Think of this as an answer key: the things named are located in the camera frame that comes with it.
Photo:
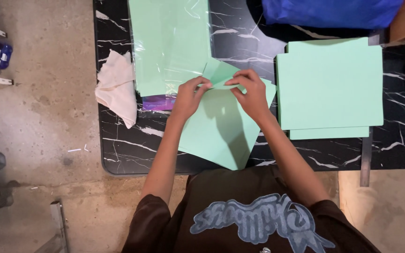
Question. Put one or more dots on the green paper pack in plastic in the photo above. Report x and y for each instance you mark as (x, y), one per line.
(170, 45)

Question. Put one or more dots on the grey metal bar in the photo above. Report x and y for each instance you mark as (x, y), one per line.
(366, 154)

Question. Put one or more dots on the person's dark brown shirt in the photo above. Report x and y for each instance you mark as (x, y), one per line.
(251, 214)

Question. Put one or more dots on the stack of green paper sheets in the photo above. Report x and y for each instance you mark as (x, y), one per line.
(329, 88)

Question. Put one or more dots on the person's right hand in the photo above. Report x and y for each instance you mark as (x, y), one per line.
(253, 95)

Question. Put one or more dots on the white crumpled cloth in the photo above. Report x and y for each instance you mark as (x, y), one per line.
(117, 88)

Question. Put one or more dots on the purple packet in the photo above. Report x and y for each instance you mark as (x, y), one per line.
(158, 102)

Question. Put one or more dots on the person's left hand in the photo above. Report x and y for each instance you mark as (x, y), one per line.
(187, 98)

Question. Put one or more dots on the blue fabric bag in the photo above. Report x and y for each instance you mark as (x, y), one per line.
(329, 13)

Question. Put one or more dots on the blue and white bottle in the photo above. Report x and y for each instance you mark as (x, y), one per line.
(2, 55)

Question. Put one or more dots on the green paper sheet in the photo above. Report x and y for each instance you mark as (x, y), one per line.
(223, 123)

